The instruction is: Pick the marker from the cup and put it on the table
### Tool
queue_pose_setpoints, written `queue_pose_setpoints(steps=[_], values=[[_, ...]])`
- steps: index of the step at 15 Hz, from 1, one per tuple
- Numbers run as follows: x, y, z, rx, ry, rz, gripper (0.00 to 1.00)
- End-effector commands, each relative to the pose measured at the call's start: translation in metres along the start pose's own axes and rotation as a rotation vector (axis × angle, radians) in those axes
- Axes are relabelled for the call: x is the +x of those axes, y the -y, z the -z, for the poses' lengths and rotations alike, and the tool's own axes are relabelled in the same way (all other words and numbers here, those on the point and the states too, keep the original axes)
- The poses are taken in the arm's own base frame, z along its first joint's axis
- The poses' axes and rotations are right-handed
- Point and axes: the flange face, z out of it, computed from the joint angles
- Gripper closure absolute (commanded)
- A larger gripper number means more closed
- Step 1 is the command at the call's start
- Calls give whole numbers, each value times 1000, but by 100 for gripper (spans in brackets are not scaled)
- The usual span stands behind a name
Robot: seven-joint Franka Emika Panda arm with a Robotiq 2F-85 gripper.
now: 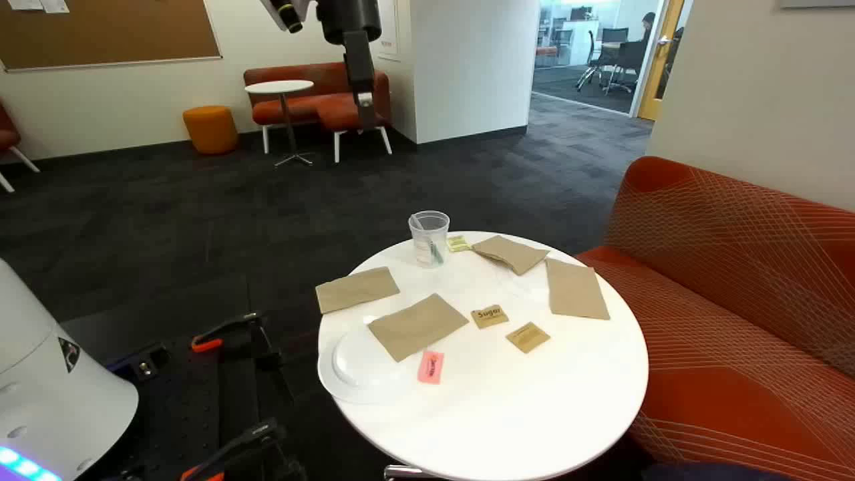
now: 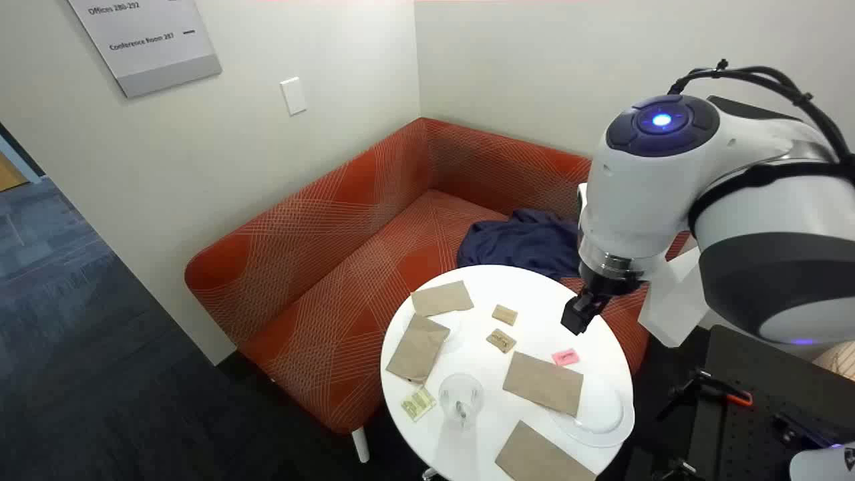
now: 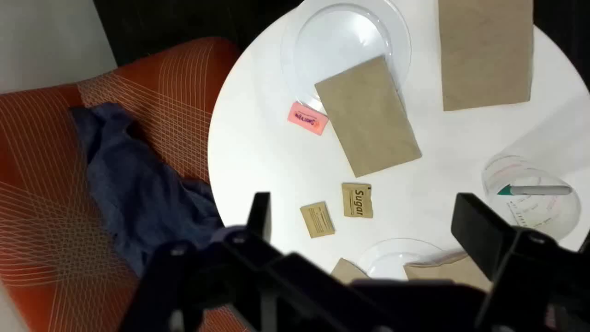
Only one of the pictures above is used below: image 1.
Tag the grey marker pen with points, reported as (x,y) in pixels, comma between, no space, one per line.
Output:
(434,252)

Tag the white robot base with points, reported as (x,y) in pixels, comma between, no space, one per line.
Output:
(58,409)

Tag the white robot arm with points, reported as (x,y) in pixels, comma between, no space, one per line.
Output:
(342,23)

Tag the clear plastic cup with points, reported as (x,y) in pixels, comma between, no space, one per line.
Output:
(428,225)

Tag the yellow sugar packet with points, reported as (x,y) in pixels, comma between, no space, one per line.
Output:
(458,244)

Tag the brown napkin near plate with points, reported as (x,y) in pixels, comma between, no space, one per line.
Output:
(416,328)

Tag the brown napkin far side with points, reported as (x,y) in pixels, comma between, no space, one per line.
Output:
(514,256)

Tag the brown sugar packet left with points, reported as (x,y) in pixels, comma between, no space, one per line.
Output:
(487,317)

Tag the brown sugar packet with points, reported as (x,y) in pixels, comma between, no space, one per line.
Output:
(487,317)
(527,337)

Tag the brown napkin left edge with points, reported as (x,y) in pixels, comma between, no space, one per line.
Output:
(354,290)

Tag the pink sugar packet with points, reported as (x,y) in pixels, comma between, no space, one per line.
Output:
(431,367)

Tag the brown sugar packet right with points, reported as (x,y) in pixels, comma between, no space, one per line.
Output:
(527,337)

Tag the brown napkin right side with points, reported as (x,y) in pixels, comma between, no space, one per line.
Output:
(574,292)

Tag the orange lounge bench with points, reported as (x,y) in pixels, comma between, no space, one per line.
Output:
(327,103)

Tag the small white side table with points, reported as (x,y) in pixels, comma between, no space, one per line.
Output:
(279,91)

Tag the orange round ottoman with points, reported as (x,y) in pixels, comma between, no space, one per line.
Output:
(212,129)

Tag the office chair in hallway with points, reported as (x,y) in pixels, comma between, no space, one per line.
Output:
(611,55)

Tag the orange red sofa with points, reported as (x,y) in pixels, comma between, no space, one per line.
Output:
(746,300)

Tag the cork bulletin board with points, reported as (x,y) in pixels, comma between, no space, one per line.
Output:
(105,33)

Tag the red chair left edge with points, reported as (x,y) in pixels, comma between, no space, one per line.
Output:
(9,144)

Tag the black clamp orange handle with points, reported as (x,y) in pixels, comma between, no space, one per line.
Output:
(231,332)

